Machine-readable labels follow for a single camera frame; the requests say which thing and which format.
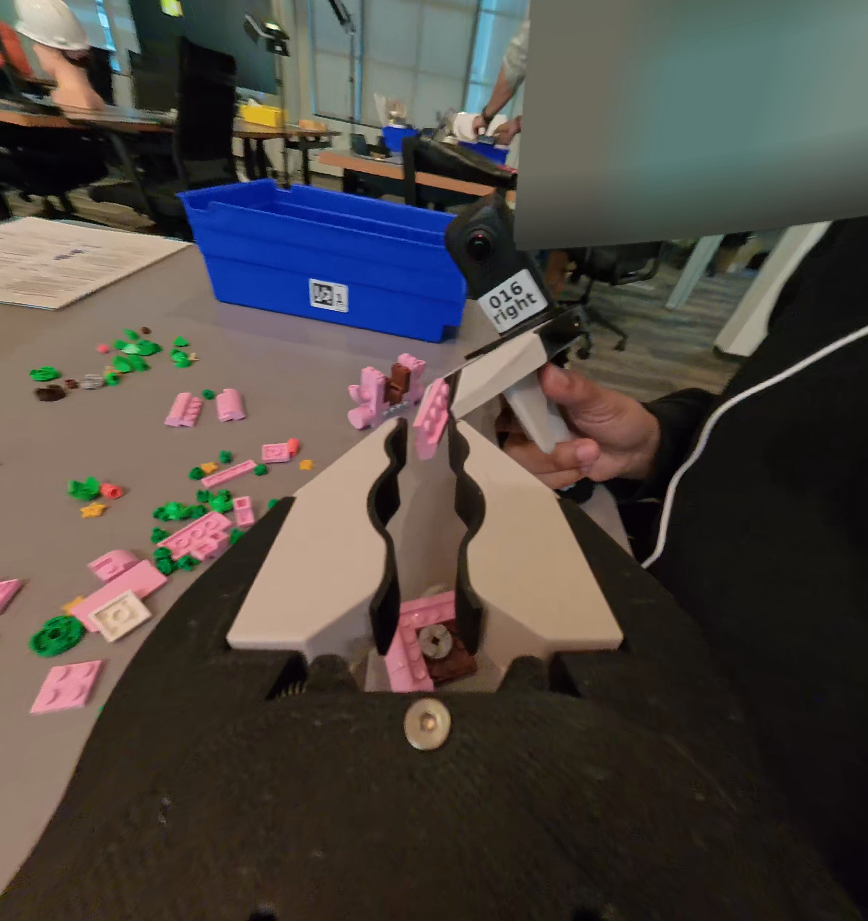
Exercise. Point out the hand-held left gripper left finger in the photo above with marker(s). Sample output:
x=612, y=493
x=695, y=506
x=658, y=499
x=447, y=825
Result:
x=319, y=568

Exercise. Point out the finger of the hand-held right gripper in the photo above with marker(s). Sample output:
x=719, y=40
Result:
x=499, y=370

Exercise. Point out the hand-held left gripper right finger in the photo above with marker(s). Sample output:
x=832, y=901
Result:
x=542, y=568

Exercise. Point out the pink curved long brick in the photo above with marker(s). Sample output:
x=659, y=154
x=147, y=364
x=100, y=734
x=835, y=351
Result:
x=230, y=406
x=184, y=410
x=432, y=424

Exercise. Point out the pink and brown brick assembly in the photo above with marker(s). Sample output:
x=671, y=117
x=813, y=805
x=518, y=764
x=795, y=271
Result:
x=405, y=662

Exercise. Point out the person's right forearm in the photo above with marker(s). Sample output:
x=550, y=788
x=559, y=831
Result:
x=675, y=439

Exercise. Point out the person's right hand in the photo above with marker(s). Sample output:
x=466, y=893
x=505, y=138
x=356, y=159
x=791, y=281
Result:
x=606, y=439

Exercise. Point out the black office chair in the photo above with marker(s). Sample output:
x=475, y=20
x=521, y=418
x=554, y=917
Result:
x=463, y=169
x=606, y=266
x=204, y=122

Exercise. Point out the scattered pink bricks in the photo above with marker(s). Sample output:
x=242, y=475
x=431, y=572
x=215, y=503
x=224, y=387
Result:
x=196, y=536

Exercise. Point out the pink and brown branch assembly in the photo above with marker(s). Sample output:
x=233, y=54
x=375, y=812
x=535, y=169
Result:
x=369, y=396

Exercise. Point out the wooden office desk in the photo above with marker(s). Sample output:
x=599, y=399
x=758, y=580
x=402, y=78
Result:
x=117, y=124
x=376, y=167

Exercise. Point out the white square tile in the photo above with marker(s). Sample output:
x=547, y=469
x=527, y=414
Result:
x=120, y=617

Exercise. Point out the yellow storage bin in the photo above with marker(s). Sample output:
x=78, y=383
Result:
x=261, y=116

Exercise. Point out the white desk legs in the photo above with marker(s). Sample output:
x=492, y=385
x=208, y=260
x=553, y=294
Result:
x=765, y=288

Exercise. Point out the grey round plate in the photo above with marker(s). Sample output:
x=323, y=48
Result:
x=92, y=382

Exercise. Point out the printed paper sheet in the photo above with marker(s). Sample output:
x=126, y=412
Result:
x=67, y=259

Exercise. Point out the black mounted camera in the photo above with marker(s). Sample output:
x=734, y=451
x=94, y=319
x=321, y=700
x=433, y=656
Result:
x=272, y=36

